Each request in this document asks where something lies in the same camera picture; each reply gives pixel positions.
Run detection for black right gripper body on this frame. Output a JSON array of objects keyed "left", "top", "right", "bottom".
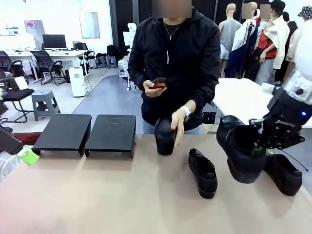
[{"left": 260, "top": 89, "right": 312, "bottom": 148}]

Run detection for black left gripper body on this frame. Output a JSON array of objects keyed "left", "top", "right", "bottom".
[{"left": 0, "top": 126, "right": 25, "bottom": 156}]

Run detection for black leather loafer shoe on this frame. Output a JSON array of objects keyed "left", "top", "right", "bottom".
[
  {"left": 154, "top": 118, "right": 177, "bottom": 156},
  {"left": 263, "top": 153, "right": 303, "bottom": 196},
  {"left": 216, "top": 115, "right": 267, "bottom": 184},
  {"left": 188, "top": 148, "right": 218, "bottom": 199}
]

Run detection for wooden shoe brush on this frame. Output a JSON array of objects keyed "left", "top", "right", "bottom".
[{"left": 149, "top": 77, "right": 168, "bottom": 90}]

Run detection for person's left forearm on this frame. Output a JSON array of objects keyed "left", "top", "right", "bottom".
[{"left": 185, "top": 80, "right": 220, "bottom": 117}]

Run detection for person's right forearm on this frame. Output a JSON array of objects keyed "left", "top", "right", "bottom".
[{"left": 128, "top": 65, "right": 152, "bottom": 98}]

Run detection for black shoe stand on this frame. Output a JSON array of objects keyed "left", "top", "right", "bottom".
[
  {"left": 84, "top": 114, "right": 137, "bottom": 158},
  {"left": 31, "top": 114, "right": 92, "bottom": 157}
]

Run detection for person's left hand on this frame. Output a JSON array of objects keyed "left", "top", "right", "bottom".
[{"left": 171, "top": 109, "right": 187, "bottom": 149}]

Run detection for person's right hand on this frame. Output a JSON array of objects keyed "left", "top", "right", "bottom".
[{"left": 142, "top": 79, "right": 168, "bottom": 98}]

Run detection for red cloth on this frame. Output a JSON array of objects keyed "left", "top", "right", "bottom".
[{"left": 12, "top": 131, "right": 44, "bottom": 146}]

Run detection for white plastic sheet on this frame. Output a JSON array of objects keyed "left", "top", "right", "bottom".
[{"left": 0, "top": 151, "right": 20, "bottom": 181}]

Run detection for black office chair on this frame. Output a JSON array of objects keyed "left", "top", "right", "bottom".
[
  {"left": 74, "top": 42, "right": 98, "bottom": 69},
  {"left": 0, "top": 70, "right": 35, "bottom": 124},
  {"left": 31, "top": 50, "right": 66, "bottom": 86},
  {"left": 0, "top": 51, "right": 30, "bottom": 85}
]

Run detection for white wristwatch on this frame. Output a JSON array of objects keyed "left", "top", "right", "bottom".
[{"left": 179, "top": 106, "right": 193, "bottom": 117}]

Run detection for mannequin in red top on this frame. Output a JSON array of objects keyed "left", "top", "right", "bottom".
[{"left": 253, "top": 9, "right": 278, "bottom": 83}]

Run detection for mannequin in cream jacket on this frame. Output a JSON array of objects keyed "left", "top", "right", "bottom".
[{"left": 264, "top": 0, "right": 291, "bottom": 82}]

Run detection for mannequin in white navy jacket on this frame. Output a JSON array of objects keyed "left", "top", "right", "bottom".
[{"left": 224, "top": 1, "right": 259, "bottom": 78}]

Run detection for white air purifier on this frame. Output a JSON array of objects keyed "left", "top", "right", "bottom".
[{"left": 68, "top": 66, "right": 86, "bottom": 98}]

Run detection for mannequin in grey tank top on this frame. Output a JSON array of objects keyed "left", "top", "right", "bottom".
[{"left": 218, "top": 2, "right": 243, "bottom": 60}]

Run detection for person in black jacket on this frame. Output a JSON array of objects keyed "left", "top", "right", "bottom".
[{"left": 127, "top": 6, "right": 222, "bottom": 135}]

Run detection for long white office desk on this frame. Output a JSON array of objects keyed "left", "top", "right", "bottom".
[{"left": 0, "top": 49, "right": 92, "bottom": 81}]

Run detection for black computer monitor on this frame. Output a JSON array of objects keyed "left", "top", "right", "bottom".
[{"left": 42, "top": 34, "right": 67, "bottom": 49}]

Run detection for lit computer case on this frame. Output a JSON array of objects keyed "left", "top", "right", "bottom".
[{"left": 118, "top": 59, "right": 129, "bottom": 78}]

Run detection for black backpack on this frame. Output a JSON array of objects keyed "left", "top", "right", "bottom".
[{"left": 106, "top": 44, "right": 120, "bottom": 58}]

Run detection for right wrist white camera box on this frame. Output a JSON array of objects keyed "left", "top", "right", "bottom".
[{"left": 262, "top": 83, "right": 277, "bottom": 95}]

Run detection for thin black cable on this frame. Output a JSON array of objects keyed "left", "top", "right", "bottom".
[{"left": 277, "top": 148, "right": 308, "bottom": 173}]

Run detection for silver cross necklace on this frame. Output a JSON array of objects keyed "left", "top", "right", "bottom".
[{"left": 163, "top": 20, "right": 182, "bottom": 41}]

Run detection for grey wall cabinet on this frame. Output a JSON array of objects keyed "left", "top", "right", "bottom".
[{"left": 78, "top": 11, "right": 101, "bottom": 39}]

